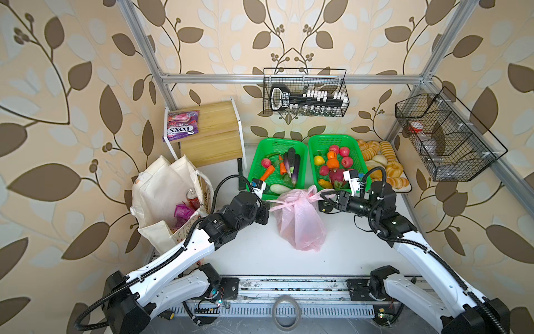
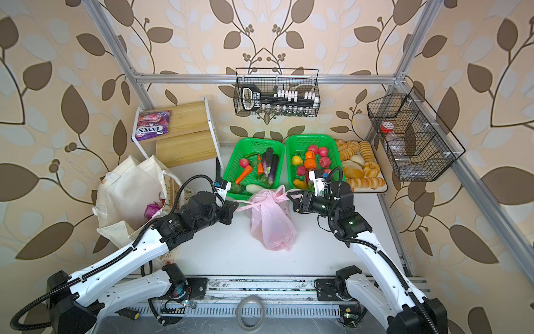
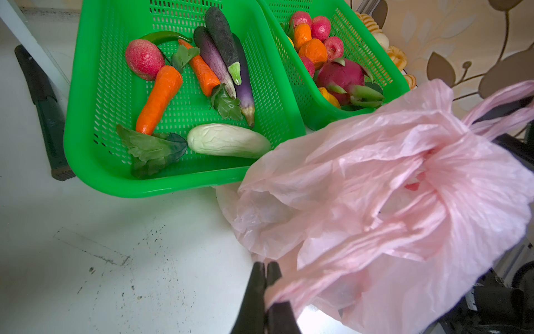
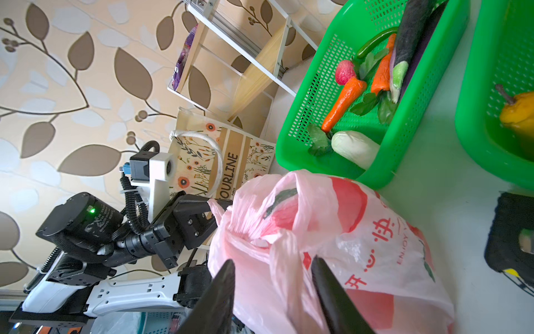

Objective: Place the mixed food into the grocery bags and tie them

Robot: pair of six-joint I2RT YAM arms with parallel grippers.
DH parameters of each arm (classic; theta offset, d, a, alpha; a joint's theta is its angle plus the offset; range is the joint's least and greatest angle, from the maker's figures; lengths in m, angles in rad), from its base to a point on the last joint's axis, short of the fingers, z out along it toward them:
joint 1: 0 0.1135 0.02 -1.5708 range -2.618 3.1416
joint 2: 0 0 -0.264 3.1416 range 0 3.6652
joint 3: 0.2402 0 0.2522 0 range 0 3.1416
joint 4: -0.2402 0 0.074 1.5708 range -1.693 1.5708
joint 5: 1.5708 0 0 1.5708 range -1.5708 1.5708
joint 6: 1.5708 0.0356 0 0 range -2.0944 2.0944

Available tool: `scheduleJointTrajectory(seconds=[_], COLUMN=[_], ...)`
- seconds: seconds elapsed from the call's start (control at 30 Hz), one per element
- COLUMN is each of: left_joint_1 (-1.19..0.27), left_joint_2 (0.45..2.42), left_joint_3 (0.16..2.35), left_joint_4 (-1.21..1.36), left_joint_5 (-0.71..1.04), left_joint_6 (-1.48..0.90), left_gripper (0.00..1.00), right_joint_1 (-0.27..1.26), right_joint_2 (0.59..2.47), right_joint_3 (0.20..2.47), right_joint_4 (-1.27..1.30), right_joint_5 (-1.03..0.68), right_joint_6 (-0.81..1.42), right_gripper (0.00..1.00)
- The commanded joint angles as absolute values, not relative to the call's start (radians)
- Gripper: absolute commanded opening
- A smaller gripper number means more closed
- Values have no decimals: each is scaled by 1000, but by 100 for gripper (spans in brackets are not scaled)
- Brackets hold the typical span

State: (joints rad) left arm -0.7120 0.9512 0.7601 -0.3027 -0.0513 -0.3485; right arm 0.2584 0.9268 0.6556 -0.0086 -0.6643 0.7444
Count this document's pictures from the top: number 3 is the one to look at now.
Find white wooden shelf rack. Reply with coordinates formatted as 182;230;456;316
1;0;70;99

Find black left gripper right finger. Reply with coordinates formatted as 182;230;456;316
266;262;301;334

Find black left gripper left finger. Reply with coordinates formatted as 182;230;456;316
230;262;266;334

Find yellow pear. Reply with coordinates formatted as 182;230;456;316
319;87;341;109

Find green vegetable basket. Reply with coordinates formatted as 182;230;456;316
64;1;305;198

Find white cucumber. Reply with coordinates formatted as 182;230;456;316
187;123;272;159

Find bread tray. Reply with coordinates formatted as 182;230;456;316
355;12;417;90

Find pink plastic bag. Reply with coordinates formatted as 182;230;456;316
216;79;533;333

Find orange carrot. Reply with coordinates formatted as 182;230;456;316
136;65;183;135

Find purple eggplant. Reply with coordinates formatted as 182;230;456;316
192;6;256;128

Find pink dragon fruit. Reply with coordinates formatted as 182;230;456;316
315;58;385;109

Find green fruit basket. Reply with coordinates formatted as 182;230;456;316
258;1;410;130

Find red apple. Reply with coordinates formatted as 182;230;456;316
311;16;331;42

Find orange tangerine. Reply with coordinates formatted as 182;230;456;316
298;38;328;70

